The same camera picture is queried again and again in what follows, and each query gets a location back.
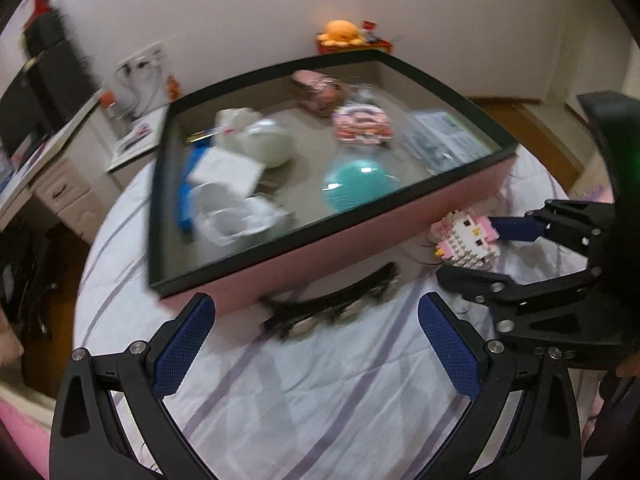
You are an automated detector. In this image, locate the black speaker box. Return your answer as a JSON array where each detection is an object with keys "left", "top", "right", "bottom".
[{"left": 22, "top": 10, "right": 71, "bottom": 58}]

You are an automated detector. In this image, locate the black office chair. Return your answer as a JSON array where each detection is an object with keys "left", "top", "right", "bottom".
[{"left": 0, "top": 220, "right": 66, "bottom": 341}]

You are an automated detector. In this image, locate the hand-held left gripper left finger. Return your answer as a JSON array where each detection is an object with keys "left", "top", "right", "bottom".
[{"left": 49, "top": 292, "right": 217, "bottom": 480}]

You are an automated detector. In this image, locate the pink box with black rim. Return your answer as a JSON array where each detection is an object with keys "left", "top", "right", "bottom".
[{"left": 148, "top": 50, "right": 519, "bottom": 317}]

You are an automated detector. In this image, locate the teal and copper canister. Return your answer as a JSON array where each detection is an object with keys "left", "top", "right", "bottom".
[{"left": 321, "top": 157, "right": 401, "bottom": 214}]

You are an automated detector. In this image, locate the black power cable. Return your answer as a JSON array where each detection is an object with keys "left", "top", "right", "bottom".
[{"left": 117, "top": 60, "right": 166, "bottom": 116}]

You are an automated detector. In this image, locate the white desk with drawers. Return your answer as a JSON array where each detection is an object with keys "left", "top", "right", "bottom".
[{"left": 0, "top": 95, "right": 108, "bottom": 246}]

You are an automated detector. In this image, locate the pink bed blanket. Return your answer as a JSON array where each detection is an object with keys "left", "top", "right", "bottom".
[{"left": 0, "top": 390, "right": 51, "bottom": 480}]

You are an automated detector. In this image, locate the red paper bag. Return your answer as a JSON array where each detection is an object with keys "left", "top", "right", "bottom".
[{"left": 20, "top": 0, "right": 53, "bottom": 23}]

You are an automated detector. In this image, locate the white bedside cabinet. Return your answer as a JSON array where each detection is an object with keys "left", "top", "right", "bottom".
[{"left": 107, "top": 105, "right": 171, "bottom": 176}]

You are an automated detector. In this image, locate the pink printed booklet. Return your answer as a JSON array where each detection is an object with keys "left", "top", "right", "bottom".
[{"left": 117, "top": 125, "right": 153, "bottom": 153}]

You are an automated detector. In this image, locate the orange printed storage box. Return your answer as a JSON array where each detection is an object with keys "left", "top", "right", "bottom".
[{"left": 316, "top": 35, "right": 396, "bottom": 56}]

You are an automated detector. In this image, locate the black computer monitor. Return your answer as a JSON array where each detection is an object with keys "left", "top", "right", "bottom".
[{"left": 0, "top": 67, "right": 53, "bottom": 161}]

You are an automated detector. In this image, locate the white plastic holder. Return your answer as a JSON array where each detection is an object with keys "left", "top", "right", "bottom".
[{"left": 192, "top": 182, "right": 293, "bottom": 247}]

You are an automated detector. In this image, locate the white pink block cat toy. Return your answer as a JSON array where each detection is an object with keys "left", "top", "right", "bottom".
[{"left": 432, "top": 208, "right": 501, "bottom": 268}]

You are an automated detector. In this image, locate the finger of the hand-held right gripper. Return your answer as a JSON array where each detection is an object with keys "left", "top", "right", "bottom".
[
  {"left": 492, "top": 200, "right": 616, "bottom": 262},
  {"left": 436, "top": 264, "right": 603, "bottom": 335}
]

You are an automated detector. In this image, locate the blue plastic tool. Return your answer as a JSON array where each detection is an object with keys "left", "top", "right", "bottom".
[{"left": 177, "top": 142, "right": 211, "bottom": 233}]

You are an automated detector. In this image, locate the small white box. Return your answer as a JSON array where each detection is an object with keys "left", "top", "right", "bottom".
[{"left": 186, "top": 147, "right": 266, "bottom": 196}]

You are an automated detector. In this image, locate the clear glass jar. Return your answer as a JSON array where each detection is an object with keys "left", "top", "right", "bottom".
[{"left": 347, "top": 82, "right": 386, "bottom": 111}]

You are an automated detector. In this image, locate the orange octopus plush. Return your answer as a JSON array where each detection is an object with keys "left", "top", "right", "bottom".
[{"left": 320, "top": 20, "right": 366, "bottom": 48}]

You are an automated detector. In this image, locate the person's right forearm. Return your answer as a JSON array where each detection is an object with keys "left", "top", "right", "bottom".
[{"left": 582, "top": 360, "right": 640, "bottom": 458}]

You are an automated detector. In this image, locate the white wall socket strip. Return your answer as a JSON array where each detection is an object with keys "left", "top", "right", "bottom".
[{"left": 117, "top": 42, "right": 166, "bottom": 68}]

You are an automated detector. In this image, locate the pink striped packet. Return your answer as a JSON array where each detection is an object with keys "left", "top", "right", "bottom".
[{"left": 334, "top": 102, "right": 393, "bottom": 147}]

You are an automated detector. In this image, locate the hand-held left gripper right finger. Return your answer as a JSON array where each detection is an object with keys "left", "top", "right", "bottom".
[{"left": 417, "top": 292, "right": 583, "bottom": 480}]

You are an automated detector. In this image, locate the black computer tower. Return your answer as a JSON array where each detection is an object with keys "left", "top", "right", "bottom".
[{"left": 25, "top": 40, "right": 101, "bottom": 133}]

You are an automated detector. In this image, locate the clear packet with printed card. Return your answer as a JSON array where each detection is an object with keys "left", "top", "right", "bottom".
[{"left": 402, "top": 110, "right": 496, "bottom": 167}]

